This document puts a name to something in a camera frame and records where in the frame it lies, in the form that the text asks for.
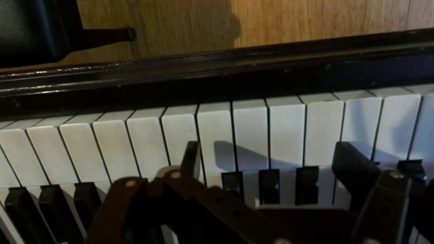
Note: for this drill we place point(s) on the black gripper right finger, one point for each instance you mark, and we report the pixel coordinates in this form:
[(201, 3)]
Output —
[(388, 204)]

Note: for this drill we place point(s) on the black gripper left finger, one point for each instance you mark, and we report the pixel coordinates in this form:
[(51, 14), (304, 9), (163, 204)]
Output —
[(190, 208)]

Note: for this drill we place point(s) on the black upright piano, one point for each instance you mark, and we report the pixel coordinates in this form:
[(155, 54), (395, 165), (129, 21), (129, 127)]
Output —
[(253, 131)]

